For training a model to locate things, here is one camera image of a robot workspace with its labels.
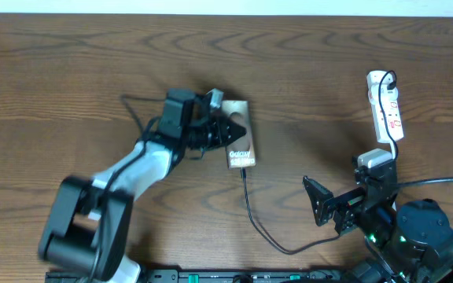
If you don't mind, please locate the black Galaxy smartphone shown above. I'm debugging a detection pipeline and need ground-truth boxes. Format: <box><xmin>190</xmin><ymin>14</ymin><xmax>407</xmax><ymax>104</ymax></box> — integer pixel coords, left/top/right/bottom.
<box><xmin>222</xmin><ymin>100</ymin><xmax>256</xmax><ymax>170</ymax></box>

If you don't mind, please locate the black USB charging cable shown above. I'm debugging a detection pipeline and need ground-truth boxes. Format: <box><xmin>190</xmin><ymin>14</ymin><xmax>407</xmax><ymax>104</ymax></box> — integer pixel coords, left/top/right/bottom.
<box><xmin>240</xmin><ymin>70</ymin><xmax>400</xmax><ymax>255</ymax></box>

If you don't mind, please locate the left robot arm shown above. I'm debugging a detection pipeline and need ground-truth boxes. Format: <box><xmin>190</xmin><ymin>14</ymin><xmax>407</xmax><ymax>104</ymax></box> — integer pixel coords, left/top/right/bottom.
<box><xmin>38</xmin><ymin>89</ymin><xmax>247</xmax><ymax>282</ymax></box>

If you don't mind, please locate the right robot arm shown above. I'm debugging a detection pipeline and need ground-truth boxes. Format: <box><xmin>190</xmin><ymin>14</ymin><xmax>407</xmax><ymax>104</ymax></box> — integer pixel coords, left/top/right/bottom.
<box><xmin>303</xmin><ymin>160</ymin><xmax>453</xmax><ymax>282</ymax></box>

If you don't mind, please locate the white power strip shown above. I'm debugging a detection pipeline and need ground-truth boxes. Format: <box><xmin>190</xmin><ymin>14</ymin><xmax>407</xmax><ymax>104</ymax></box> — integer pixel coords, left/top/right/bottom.
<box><xmin>366</xmin><ymin>70</ymin><xmax>404</xmax><ymax>144</ymax></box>

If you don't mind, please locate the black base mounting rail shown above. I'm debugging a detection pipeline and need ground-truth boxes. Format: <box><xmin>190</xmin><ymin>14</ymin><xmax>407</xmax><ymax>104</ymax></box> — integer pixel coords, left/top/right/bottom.
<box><xmin>45</xmin><ymin>267</ymin><xmax>353</xmax><ymax>283</ymax></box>

